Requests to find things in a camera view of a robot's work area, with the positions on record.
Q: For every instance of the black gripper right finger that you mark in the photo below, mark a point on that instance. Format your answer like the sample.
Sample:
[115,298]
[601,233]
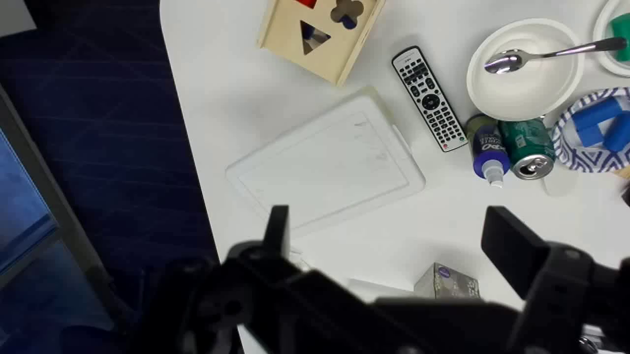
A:
[513,249]

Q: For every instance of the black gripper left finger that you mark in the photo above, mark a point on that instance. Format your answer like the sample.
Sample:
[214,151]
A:
[277,231]

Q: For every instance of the white bowl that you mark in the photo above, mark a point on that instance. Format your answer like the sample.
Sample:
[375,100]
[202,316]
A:
[525,92]

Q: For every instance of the bowl with green item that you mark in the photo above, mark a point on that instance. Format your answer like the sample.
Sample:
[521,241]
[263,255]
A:
[601,41]

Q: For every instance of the clear plastic storage bin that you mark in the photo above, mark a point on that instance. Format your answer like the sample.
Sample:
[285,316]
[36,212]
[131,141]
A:
[328,164]

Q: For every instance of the blue patterned plate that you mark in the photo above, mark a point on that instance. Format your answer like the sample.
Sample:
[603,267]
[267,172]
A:
[564,141]

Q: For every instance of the blue block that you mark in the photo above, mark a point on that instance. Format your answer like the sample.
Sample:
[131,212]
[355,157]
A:
[594,119]
[621,135]

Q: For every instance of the black remote control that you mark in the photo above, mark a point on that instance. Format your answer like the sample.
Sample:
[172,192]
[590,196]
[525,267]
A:
[430,100]

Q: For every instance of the metal spoon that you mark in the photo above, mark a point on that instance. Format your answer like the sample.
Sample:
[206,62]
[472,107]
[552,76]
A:
[505,62]

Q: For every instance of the wooden shape sorter box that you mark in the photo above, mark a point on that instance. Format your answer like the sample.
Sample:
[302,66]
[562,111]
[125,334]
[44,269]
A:
[320,41]

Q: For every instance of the green block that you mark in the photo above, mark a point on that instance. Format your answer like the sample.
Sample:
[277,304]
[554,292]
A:
[621,33]

